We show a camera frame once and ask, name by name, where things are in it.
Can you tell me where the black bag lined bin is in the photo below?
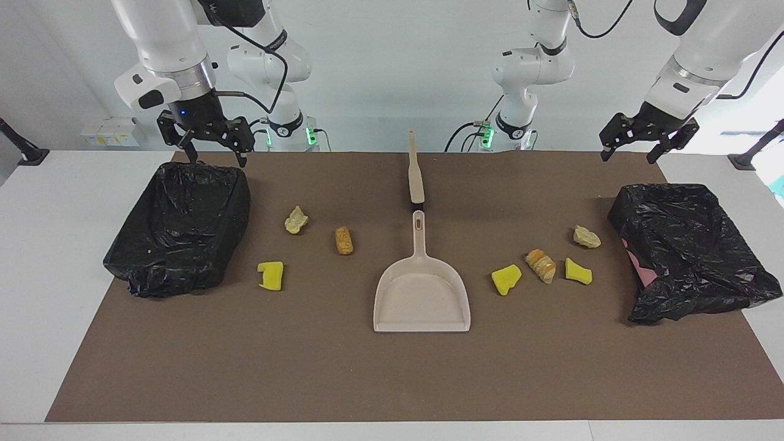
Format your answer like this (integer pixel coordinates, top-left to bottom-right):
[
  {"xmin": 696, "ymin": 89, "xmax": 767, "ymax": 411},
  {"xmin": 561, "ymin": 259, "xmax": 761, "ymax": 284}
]
[{"xmin": 102, "ymin": 160, "xmax": 252, "ymax": 299}]

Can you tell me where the pale food scrap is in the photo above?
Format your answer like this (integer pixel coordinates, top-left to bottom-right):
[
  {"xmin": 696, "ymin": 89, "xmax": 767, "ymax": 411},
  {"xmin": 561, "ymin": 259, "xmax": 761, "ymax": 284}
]
[{"xmin": 284, "ymin": 206, "xmax": 309, "ymax": 235}]

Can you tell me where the notched yellow sponge piece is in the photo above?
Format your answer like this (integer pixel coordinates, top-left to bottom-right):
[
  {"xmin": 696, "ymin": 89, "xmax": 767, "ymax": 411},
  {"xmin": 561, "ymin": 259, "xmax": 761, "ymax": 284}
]
[{"xmin": 257, "ymin": 261, "xmax": 285, "ymax": 291}]

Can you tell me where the pale bread chunk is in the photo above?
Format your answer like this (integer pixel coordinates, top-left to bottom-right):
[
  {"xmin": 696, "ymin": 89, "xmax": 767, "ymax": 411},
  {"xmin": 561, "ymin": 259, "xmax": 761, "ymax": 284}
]
[{"xmin": 573, "ymin": 225, "xmax": 602, "ymax": 249}]

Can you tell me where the white wall box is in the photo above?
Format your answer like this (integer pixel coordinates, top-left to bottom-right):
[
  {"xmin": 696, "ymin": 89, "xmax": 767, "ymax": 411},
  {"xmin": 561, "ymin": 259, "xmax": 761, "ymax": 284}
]
[{"xmin": 81, "ymin": 117, "xmax": 148, "ymax": 148}]

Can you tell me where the small yellow sponge piece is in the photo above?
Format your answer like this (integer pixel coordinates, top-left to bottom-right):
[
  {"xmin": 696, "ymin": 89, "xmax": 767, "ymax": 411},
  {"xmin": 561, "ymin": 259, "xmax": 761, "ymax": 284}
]
[{"xmin": 564, "ymin": 257, "xmax": 594, "ymax": 285}]

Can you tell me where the beige hand brush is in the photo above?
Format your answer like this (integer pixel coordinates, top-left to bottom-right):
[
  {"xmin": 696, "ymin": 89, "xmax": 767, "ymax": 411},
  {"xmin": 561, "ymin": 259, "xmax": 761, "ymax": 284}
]
[{"xmin": 407, "ymin": 129, "xmax": 425, "ymax": 213}]

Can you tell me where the pink plastic bin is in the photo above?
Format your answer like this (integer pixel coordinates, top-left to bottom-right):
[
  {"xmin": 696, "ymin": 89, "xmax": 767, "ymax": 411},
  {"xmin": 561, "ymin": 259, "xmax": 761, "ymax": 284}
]
[{"xmin": 622, "ymin": 238, "xmax": 659, "ymax": 288}]

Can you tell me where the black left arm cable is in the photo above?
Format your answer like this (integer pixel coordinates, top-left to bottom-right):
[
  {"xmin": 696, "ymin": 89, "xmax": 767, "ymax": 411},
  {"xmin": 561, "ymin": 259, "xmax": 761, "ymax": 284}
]
[{"xmin": 568, "ymin": 0, "xmax": 784, "ymax": 100}]

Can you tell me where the black base cable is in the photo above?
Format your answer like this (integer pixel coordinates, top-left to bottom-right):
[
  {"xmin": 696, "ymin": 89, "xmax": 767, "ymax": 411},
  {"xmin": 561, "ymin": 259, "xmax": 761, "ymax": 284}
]
[
  {"xmin": 444, "ymin": 95, "xmax": 506, "ymax": 153},
  {"xmin": 248, "ymin": 116, "xmax": 271, "ymax": 152}
]

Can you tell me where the striped croissant piece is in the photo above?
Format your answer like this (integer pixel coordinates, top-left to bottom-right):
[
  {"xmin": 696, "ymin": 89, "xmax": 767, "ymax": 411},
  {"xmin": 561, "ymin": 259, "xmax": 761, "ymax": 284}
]
[{"xmin": 525, "ymin": 248, "xmax": 557, "ymax": 285}]

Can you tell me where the crumpled black trash bag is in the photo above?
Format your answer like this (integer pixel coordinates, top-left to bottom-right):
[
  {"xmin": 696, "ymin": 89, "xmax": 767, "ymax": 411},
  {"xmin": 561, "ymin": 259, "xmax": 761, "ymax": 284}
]
[{"xmin": 608, "ymin": 183, "xmax": 783, "ymax": 325}]

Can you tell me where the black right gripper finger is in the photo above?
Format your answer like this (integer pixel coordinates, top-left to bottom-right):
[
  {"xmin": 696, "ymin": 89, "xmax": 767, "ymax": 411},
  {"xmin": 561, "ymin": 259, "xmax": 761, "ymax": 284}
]
[
  {"xmin": 157, "ymin": 111, "xmax": 198, "ymax": 164},
  {"xmin": 216, "ymin": 116, "xmax": 255, "ymax": 168}
]

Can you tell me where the beige plastic dustpan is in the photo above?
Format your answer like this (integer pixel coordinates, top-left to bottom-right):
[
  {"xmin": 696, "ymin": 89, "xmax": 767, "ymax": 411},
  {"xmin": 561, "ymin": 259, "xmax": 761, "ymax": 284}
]
[{"xmin": 373, "ymin": 210, "xmax": 472, "ymax": 333}]

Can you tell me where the black camera stand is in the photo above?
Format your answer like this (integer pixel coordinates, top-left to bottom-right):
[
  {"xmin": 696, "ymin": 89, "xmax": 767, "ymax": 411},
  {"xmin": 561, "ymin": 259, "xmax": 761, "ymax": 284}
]
[
  {"xmin": 728, "ymin": 119, "xmax": 784, "ymax": 171},
  {"xmin": 0, "ymin": 118, "xmax": 50, "ymax": 166}
]

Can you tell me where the brown table mat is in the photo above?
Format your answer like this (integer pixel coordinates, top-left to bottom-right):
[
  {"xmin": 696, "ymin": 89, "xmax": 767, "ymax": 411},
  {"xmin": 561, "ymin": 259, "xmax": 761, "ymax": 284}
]
[{"xmin": 44, "ymin": 151, "xmax": 784, "ymax": 423}]

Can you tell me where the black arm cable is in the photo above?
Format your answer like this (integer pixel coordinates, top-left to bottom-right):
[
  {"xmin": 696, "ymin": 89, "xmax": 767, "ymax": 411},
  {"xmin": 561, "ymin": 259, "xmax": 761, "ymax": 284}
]
[
  {"xmin": 568, "ymin": 0, "xmax": 784, "ymax": 100},
  {"xmin": 205, "ymin": 6, "xmax": 289, "ymax": 117}
]

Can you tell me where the wide yellow sponge piece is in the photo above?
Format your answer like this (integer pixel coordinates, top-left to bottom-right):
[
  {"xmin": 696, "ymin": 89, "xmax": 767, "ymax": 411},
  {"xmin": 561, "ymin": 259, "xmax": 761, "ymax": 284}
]
[{"xmin": 491, "ymin": 264, "xmax": 522, "ymax": 296}]

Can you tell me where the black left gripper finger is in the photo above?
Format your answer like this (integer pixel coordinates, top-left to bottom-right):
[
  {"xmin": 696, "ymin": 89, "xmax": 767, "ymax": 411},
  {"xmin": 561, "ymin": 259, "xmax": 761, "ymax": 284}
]
[
  {"xmin": 600, "ymin": 113, "xmax": 638, "ymax": 163},
  {"xmin": 647, "ymin": 119, "xmax": 700, "ymax": 165}
]

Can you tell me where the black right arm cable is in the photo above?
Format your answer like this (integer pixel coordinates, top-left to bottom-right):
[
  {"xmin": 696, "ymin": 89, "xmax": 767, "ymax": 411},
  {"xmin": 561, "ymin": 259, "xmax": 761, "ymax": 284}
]
[{"xmin": 205, "ymin": 6, "xmax": 289, "ymax": 117}]

